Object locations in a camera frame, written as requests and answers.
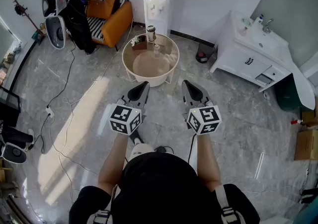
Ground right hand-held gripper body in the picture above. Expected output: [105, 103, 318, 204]
[183, 98, 222, 136]

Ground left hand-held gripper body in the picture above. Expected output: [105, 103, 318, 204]
[108, 95, 148, 136]

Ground person's right forearm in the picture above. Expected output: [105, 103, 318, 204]
[195, 133, 222, 193]

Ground person's left forearm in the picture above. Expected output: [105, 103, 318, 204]
[97, 132, 130, 197]

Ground round glass coffee table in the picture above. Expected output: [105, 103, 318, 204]
[121, 33, 180, 88]

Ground person's black white shoe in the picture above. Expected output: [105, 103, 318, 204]
[128, 129, 145, 145]

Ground person's legs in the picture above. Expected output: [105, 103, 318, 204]
[128, 143, 156, 156]

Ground brown wooden box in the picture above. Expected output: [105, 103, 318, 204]
[131, 34, 148, 51]

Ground white vanity cabinet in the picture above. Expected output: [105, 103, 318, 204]
[209, 9, 316, 111]

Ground orange sofa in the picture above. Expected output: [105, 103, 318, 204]
[84, 0, 134, 49]

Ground white floor strip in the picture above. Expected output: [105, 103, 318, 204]
[254, 152, 266, 179]

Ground black white striped blanket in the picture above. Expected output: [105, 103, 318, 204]
[86, 0, 130, 43]

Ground person's black shirt torso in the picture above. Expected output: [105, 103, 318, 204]
[69, 152, 261, 224]

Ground white water dispenser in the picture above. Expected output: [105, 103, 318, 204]
[143, 0, 174, 38]

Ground dark green bin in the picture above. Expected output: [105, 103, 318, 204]
[274, 73, 303, 112]

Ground orange cushion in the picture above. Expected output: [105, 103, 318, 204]
[86, 0, 118, 19]

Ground white pump bottle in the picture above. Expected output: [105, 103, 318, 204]
[252, 14, 265, 28]

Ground chrome faucet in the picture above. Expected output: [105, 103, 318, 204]
[262, 18, 274, 34]

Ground large cardboard box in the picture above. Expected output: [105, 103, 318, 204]
[294, 129, 318, 161]

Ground small cardboard box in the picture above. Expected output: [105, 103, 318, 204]
[301, 107, 318, 127]

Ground white black pod device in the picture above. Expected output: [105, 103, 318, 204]
[0, 141, 28, 165]

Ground black monitor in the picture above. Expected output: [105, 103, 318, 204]
[0, 85, 22, 128]

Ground dark wooden coat rack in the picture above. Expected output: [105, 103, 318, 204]
[9, 0, 47, 44]

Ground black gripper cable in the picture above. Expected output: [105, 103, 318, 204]
[187, 133, 197, 164]

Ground black floor cable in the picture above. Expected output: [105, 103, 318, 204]
[29, 40, 77, 154]

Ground person's grey shoulder strap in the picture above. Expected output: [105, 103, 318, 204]
[215, 184, 246, 224]
[85, 185, 119, 224]

